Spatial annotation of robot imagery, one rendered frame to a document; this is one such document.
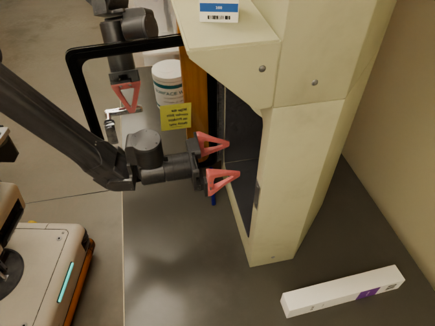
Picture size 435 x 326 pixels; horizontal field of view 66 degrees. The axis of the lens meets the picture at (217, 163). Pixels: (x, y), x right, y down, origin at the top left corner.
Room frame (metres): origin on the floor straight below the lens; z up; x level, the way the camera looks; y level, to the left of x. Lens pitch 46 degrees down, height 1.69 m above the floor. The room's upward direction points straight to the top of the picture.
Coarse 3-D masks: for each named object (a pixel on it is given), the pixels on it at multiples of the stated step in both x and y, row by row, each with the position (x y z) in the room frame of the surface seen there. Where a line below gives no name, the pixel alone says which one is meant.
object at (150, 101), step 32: (96, 64) 0.61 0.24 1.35; (128, 64) 0.62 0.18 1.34; (160, 64) 0.64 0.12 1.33; (192, 64) 0.66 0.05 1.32; (96, 96) 0.60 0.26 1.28; (128, 96) 0.62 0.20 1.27; (160, 96) 0.64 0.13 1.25; (192, 96) 0.66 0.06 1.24; (128, 128) 0.62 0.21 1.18; (160, 128) 0.64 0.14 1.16; (192, 128) 0.66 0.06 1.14
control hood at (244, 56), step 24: (192, 0) 0.51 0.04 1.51; (240, 0) 0.51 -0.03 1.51; (192, 24) 0.43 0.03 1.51; (216, 24) 0.43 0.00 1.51; (240, 24) 0.43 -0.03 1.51; (264, 24) 0.43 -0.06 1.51; (192, 48) 0.36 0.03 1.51; (216, 48) 0.37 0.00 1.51; (240, 48) 0.37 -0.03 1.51; (264, 48) 0.38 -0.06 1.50; (216, 72) 0.37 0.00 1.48; (240, 72) 0.37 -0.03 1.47; (264, 72) 0.38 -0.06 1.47; (240, 96) 0.38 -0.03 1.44; (264, 96) 0.38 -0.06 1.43
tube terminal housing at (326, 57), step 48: (288, 0) 0.38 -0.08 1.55; (336, 0) 0.39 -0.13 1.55; (384, 0) 0.45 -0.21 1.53; (288, 48) 0.38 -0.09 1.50; (336, 48) 0.40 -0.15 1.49; (288, 96) 0.39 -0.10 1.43; (336, 96) 0.40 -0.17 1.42; (288, 144) 0.39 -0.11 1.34; (336, 144) 0.46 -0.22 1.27; (288, 192) 0.39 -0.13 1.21; (288, 240) 0.40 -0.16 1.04
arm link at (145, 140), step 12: (144, 132) 0.50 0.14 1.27; (156, 132) 0.50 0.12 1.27; (132, 144) 0.47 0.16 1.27; (144, 144) 0.47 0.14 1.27; (156, 144) 0.47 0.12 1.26; (132, 156) 0.46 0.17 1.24; (144, 156) 0.45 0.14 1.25; (156, 156) 0.46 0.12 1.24; (132, 168) 0.47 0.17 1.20; (144, 168) 0.46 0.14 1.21; (108, 180) 0.45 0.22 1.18; (120, 180) 0.45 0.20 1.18; (132, 180) 0.45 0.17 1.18
